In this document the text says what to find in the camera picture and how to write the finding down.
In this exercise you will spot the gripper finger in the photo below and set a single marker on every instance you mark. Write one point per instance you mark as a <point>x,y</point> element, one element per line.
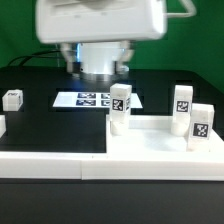
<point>69,53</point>
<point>125,54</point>

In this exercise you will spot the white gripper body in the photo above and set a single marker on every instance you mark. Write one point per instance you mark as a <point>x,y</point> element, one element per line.
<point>89,21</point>

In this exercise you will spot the white square table top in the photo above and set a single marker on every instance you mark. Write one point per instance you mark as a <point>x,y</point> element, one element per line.
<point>150,136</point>

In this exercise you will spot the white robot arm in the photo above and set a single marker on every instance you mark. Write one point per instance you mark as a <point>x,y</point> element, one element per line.
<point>97,60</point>

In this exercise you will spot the white marker sheet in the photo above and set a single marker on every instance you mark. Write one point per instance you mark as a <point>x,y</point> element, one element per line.
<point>82,99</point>

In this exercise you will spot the white U-shaped fence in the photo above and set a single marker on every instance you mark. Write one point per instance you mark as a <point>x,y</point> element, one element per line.
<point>99,166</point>

